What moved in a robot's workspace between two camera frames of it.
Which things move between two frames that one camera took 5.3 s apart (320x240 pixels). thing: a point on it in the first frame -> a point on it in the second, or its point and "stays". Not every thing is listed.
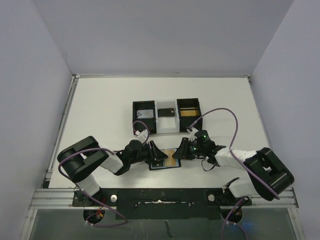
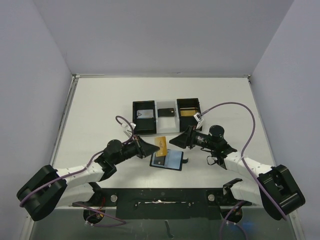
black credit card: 166,112 stays
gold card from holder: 170,161 -> 161,142
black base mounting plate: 160,203 stays
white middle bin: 167,125 stays
